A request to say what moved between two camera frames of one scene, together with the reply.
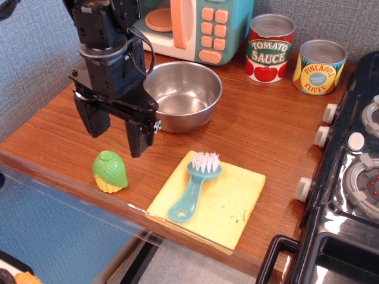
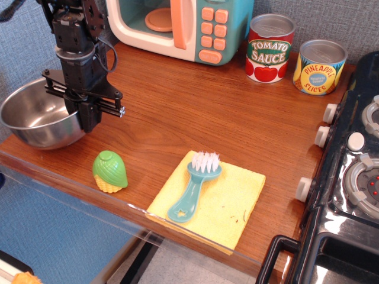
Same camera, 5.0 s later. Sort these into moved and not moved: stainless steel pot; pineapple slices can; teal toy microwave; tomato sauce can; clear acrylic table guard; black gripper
Moved: stainless steel pot; black gripper
Not moved: teal toy microwave; tomato sauce can; pineapple slices can; clear acrylic table guard
